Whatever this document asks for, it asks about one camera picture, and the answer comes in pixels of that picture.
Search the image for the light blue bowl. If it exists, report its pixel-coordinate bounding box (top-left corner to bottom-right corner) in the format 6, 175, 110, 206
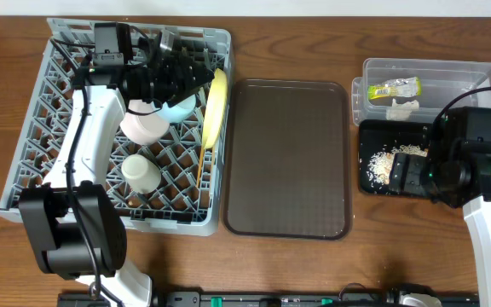
157, 95, 196, 124

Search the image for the dark brown serving tray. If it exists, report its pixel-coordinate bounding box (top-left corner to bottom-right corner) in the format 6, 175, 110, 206
223, 79, 353, 240

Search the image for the white pink cup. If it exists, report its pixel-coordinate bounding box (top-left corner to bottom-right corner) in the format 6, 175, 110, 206
121, 154, 162, 194

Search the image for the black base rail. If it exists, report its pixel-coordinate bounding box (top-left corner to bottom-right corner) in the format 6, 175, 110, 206
56, 283, 481, 307

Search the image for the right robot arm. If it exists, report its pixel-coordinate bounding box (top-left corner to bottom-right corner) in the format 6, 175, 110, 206
389, 107, 491, 306

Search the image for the white pink bowl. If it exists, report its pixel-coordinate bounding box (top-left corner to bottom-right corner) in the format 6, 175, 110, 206
120, 100, 170, 146

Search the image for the black waste tray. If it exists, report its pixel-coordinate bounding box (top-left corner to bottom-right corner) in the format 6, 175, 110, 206
357, 119, 464, 201

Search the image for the clear plastic bin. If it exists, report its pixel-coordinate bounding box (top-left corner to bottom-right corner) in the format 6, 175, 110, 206
350, 58, 491, 125

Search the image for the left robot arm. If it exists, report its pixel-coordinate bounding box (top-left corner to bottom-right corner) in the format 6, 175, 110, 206
18, 22, 216, 306

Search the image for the crumpled white tissue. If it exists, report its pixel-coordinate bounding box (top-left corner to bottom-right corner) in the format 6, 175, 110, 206
385, 99, 419, 121

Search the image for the grey plastic dish rack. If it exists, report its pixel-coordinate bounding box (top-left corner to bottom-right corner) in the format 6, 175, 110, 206
0, 18, 225, 236

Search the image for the spilled rice food waste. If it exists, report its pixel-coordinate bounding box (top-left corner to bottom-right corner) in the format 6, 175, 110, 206
367, 145, 428, 185

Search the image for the orange green snack wrapper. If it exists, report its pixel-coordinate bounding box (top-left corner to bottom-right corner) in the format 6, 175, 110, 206
367, 77, 422, 100

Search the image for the wooden chopstick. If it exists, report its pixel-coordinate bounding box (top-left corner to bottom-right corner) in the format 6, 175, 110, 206
210, 146, 217, 178
196, 147, 205, 188

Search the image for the yellow plate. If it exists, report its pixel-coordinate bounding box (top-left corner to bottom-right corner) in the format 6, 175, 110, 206
202, 68, 228, 149

